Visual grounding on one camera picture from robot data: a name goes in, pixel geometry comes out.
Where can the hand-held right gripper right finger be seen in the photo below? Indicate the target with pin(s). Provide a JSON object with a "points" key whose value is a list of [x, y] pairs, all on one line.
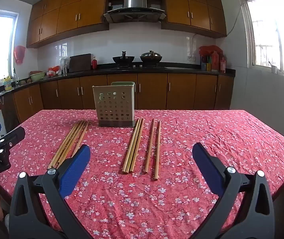
{"points": [[206, 164]]}

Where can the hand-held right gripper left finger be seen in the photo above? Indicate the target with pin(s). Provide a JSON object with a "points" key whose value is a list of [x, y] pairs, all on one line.
{"points": [[78, 161]]}

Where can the perforated white utensil holder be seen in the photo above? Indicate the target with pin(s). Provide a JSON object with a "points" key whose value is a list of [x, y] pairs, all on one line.
{"points": [[112, 104]]}

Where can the yellow detergent bottle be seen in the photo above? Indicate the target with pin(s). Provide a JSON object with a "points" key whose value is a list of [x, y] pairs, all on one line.
{"points": [[8, 84]]}

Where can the metal faucet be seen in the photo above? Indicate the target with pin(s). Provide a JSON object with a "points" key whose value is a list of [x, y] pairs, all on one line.
{"points": [[14, 77]]}

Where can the green basin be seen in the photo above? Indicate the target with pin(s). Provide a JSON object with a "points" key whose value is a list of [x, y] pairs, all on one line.
{"points": [[37, 76]]}

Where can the red floral tablecloth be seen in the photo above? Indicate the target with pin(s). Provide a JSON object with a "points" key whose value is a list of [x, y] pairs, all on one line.
{"points": [[137, 199]]}

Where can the red white plastic bag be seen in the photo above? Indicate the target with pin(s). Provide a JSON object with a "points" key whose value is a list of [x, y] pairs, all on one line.
{"points": [[53, 71]]}

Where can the wooden lower kitchen cabinets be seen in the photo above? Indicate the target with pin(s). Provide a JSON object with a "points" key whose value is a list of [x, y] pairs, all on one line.
{"points": [[181, 92]]}

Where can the wooden kitchen cabinets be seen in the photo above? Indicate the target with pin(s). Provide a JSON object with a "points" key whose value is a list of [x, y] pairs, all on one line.
{"points": [[181, 92], [69, 17]]}

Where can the hanging red plastic bag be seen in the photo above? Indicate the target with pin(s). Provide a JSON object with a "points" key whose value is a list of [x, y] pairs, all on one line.
{"points": [[19, 54]]}

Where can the clear plastic container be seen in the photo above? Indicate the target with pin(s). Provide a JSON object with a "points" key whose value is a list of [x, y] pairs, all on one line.
{"points": [[64, 66]]}

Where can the dark cutting board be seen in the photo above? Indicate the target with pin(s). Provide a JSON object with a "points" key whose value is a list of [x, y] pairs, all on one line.
{"points": [[80, 63]]}

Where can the black kitchen countertop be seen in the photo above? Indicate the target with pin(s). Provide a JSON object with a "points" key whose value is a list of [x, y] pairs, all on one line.
{"points": [[181, 70]]}

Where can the small red bottle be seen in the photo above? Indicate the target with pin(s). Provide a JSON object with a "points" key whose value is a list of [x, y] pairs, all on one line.
{"points": [[94, 63]]}

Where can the red sauce bottle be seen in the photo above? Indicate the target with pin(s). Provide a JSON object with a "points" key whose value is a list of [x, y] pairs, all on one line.
{"points": [[222, 64]]}

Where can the tall orange bottle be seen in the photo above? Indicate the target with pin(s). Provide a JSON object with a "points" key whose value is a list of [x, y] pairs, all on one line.
{"points": [[214, 61]]}

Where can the black gas stove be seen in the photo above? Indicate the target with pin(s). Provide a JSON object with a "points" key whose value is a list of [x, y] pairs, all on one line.
{"points": [[137, 67]]}

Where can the black wok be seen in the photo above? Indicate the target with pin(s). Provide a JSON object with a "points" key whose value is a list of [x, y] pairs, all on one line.
{"points": [[123, 59]]}

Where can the white cup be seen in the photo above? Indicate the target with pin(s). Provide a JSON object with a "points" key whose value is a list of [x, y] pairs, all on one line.
{"points": [[273, 69]]}

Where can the black pot with lid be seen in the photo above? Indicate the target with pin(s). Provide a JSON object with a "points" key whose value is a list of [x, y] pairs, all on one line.
{"points": [[151, 57]]}

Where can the wooden upper kitchen cabinets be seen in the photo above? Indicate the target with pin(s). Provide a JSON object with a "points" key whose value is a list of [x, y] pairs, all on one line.
{"points": [[69, 17]]}

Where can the large kitchen window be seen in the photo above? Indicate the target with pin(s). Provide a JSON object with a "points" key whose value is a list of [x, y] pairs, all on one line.
{"points": [[273, 29]]}

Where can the steel range hood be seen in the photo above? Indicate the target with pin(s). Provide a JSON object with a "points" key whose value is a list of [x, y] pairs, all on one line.
{"points": [[134, 12]]}

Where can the white wall socket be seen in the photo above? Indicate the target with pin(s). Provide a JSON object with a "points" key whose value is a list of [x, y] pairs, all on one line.
{"points": [[191, 58]]}

